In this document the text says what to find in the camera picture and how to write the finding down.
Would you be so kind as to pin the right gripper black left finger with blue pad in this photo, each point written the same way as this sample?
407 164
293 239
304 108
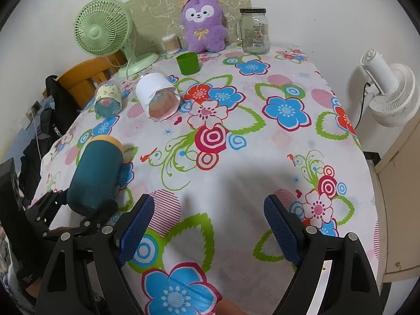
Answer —
84 273

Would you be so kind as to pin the cotton swab container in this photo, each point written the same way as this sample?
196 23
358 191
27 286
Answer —
171 43

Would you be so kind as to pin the green desk fan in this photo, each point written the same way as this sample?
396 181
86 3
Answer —
104 27

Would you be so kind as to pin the white fan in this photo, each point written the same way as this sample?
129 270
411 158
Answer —
392 94

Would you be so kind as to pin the green patterned pillow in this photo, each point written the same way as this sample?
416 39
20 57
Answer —
154 19

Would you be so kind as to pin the orange wooden chair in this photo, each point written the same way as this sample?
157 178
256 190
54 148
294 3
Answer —
81 80

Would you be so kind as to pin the green plastic cup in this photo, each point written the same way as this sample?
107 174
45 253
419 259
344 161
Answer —
188 63

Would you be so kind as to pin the small patterned cup lying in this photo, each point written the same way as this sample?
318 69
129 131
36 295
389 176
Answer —
108 100

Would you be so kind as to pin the purple plush toy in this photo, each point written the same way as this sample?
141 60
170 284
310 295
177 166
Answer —
203 25

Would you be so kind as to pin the white cup lying down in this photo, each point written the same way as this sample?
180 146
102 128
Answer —
157 96

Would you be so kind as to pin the floral tablecloth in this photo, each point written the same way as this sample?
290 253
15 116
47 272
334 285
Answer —
251 126

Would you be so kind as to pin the beige cabinet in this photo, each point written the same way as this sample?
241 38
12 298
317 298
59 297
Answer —
396 189

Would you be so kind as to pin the teal bottle with yellow lid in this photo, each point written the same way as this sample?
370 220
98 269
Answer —
95 178

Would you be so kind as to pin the glass jar with black lid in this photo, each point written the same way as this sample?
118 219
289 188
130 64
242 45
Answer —
253 30

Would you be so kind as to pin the black bag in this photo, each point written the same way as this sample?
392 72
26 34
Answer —
54 122

